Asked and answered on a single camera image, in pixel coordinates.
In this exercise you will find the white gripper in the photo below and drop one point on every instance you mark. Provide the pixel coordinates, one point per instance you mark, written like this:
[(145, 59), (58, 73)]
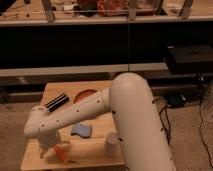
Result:
[(49, 140)]

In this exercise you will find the orange pepper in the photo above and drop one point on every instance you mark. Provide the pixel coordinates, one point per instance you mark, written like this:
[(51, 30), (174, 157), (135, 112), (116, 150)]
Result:
[(61, 154)]

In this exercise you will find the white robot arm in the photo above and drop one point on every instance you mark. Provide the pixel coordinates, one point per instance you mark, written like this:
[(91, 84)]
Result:
[(139, 128)]

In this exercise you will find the orange ceramic bowl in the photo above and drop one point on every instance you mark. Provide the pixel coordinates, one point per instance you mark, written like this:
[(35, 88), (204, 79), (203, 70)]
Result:
[(83, 94)]

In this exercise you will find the wooden table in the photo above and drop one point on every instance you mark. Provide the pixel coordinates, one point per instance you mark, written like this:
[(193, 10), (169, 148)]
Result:
[(84, 154)]

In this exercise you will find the blue sponge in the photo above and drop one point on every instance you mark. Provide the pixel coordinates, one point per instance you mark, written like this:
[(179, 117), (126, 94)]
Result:
[(84, 131)]

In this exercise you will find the black striped box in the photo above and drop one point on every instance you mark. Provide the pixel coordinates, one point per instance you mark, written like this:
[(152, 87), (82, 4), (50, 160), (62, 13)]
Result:
[(57, 102)]

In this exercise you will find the white paper cup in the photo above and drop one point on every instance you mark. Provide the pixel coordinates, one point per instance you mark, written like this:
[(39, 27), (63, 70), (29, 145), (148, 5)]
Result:
[(111, 144)]

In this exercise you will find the black box on right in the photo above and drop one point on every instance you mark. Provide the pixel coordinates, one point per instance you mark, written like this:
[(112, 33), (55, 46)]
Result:
[(190, 59)]

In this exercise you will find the long shelf rail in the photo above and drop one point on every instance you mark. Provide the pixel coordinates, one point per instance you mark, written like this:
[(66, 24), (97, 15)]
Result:
[(21, 72)]

